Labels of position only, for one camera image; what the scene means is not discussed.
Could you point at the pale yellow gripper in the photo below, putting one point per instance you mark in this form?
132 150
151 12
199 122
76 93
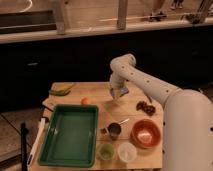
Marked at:
115 93

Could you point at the blue sponge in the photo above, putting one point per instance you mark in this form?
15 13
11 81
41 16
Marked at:
124 91

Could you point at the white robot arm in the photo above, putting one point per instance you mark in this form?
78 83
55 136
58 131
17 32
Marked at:
188 117

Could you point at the green plastic tray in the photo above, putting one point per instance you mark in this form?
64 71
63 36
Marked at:
70 140

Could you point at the orange fruit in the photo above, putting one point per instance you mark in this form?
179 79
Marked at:
85 101

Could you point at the metal measuring cup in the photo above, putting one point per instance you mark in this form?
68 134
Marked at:
114 129

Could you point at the orange bowl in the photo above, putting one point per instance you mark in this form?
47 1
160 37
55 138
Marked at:
145 134

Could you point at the yellow banana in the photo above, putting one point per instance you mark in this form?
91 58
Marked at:
66 87

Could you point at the green plastic cup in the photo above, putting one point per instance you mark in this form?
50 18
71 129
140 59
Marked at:
106 151

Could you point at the white plastic cup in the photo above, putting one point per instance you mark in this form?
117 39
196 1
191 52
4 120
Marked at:
127 152

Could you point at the black pole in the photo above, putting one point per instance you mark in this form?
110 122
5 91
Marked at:
23 147

